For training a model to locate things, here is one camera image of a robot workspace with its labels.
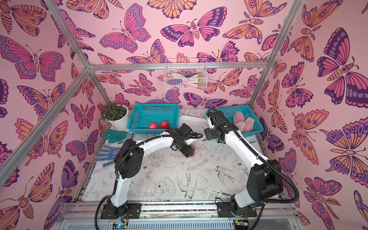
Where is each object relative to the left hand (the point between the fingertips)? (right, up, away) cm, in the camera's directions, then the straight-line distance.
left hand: (191, 150), depth 93 cm
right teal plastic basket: (+39, +21, +13) cm, 46 cm away
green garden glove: (-56, +8, +12) cm, 57 cm away
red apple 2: (-27, +16, +10) cm, 33 cm away
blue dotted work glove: (-53, -4, +2) cm, 53 cm away
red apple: (-19, +16, +10) cm, 27 cm away
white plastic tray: (+5, +17, +12) cm, 21 cm away
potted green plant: (-50, +23, +4) cm, 55 cm away
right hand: (+14, +13, -6) cm, 20 cm away
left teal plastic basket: (-39, +24, +23) cm, 51 cm away
